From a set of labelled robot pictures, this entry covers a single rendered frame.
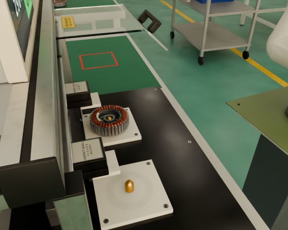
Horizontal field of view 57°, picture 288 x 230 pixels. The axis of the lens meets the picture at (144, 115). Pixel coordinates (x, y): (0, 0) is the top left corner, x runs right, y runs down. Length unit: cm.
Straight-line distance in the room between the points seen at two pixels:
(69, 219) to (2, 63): 18
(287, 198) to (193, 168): 48
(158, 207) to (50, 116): 38
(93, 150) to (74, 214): 21
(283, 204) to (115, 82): 76
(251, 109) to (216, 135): 108
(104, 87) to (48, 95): 75
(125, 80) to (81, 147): 61
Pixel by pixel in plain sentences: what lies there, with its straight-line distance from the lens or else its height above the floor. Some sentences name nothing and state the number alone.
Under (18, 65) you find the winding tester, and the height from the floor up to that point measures 114.
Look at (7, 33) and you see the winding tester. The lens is 31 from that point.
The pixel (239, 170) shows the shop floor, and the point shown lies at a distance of 181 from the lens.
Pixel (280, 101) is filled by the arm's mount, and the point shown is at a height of 75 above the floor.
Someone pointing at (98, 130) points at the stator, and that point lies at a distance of 74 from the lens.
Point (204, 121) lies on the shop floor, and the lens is 215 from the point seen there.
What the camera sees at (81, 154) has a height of 92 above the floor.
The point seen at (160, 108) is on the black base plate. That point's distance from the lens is 87.
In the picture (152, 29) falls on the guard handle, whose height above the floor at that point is 104.
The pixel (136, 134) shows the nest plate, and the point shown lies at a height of 78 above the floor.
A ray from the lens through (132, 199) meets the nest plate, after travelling 60.
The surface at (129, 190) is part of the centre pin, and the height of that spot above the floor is 79.
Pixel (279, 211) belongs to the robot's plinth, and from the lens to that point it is 114.
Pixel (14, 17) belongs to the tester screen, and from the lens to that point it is 34.
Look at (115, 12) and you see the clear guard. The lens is 78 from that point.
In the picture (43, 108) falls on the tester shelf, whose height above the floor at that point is 111.
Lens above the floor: 126
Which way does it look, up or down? 36 degrees down
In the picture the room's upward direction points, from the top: straight up
